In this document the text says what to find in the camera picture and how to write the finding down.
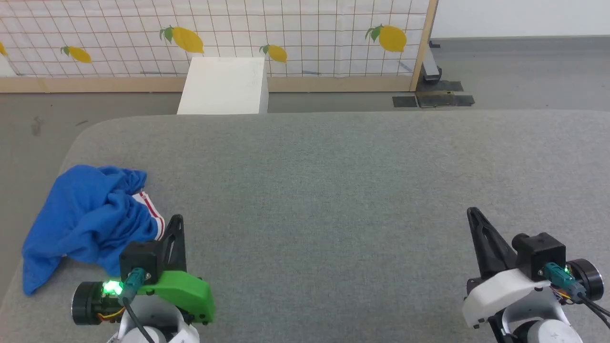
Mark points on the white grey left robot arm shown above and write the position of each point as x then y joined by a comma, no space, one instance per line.
86,305

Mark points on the grey metal partition foot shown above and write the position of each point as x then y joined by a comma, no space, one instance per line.
430,66

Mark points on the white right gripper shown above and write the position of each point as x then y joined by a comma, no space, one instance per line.
500,290

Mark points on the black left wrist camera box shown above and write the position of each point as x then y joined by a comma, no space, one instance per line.
140,257

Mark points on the white rectangular box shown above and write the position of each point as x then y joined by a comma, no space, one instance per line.
221,85

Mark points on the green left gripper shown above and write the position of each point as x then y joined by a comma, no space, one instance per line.
186,290

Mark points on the grey fabric sofa seat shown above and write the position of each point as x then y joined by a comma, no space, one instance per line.
333,190

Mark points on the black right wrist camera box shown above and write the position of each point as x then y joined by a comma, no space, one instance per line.
541,250

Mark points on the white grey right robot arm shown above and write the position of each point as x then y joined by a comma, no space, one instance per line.
553,331

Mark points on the blue white red-striped shirt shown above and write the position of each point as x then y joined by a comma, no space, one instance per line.
90,214

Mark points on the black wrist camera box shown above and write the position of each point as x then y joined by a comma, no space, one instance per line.
541,250
140,257

